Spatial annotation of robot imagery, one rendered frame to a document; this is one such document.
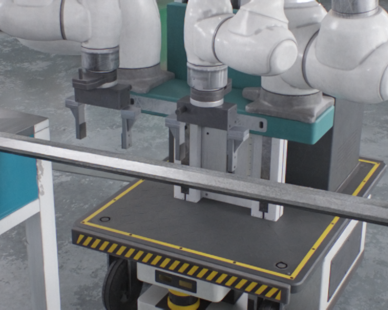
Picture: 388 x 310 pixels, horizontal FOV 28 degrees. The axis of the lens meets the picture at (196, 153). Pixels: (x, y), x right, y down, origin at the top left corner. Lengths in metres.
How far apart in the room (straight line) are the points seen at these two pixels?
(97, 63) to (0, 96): 2.64
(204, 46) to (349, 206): 0.47
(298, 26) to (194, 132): 0.58
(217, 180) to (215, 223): 0.78
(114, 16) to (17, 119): 0.34
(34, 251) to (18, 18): 0.59
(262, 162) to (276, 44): 0.76
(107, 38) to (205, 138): 0.64
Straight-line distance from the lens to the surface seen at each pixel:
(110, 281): 2.32
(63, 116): 4.07
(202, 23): 1.64
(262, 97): 1.95
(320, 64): 1.79
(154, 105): 2.08
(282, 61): 1.53
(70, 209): 3.07
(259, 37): 1.52
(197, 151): 2.30
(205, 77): 1.68
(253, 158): 2.28
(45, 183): 1.92
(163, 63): 4.76
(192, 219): 2.27
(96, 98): 1.87
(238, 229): 2.22
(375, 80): 1.72
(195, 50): 1.66
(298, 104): 1.91
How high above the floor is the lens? 1.37
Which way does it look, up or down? 23 degrees down
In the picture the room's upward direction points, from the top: 1 degrees clockwise
